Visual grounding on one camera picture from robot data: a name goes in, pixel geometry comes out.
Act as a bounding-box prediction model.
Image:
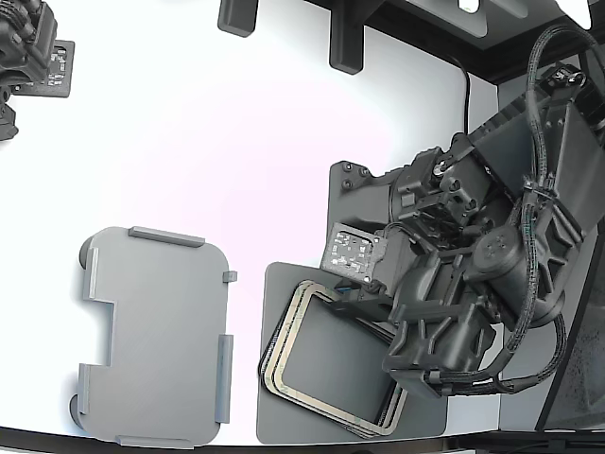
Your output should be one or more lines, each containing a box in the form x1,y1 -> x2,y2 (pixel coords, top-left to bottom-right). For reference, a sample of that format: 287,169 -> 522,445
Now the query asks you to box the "black idle gripper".
0,0 -> 59,142

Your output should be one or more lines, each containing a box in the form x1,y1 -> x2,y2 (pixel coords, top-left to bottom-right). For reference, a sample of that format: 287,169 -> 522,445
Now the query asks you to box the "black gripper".
324,257 -> 498,401

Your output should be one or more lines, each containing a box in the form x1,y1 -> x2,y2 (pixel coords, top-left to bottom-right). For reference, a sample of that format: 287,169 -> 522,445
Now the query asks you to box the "tan rectangular frame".
257,279 -> 410,440
259,280 -> 409,435
264,281 -> 406,429

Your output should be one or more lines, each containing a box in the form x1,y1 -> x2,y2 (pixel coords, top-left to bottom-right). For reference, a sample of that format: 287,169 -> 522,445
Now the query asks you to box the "grey robot mounting plate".
328,160 -> 399,229

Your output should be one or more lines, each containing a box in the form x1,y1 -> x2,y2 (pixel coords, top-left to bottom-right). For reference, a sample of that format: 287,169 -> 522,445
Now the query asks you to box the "dark grey clamp block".
216,0 -> 261,38

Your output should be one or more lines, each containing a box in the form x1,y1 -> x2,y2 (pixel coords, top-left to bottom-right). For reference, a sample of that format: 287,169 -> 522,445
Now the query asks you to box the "black clamp block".
328,0 -> 367,76

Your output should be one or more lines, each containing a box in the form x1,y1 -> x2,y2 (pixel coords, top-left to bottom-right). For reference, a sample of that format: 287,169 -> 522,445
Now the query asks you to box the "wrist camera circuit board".
320,220 -> 394,288

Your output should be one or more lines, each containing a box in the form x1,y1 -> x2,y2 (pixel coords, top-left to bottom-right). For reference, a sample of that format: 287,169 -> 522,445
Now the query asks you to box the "idle gripper camera board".
45,39 -> 77,99

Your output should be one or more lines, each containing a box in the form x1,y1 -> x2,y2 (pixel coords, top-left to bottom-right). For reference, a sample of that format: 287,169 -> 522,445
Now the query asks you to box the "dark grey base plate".
254,261 -> 449,445

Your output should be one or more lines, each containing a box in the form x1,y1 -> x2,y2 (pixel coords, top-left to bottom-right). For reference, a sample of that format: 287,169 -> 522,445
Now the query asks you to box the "grey 3D-printed frame holder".
69,225 -> 239,449

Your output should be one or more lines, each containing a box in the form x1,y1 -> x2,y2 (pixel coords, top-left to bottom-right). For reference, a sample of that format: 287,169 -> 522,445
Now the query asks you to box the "thin black cable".
443,53 -> 474,143

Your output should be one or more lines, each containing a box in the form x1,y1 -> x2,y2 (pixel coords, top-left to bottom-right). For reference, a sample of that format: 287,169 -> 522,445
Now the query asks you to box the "black braided cable bundle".
423,23 -> 597,399

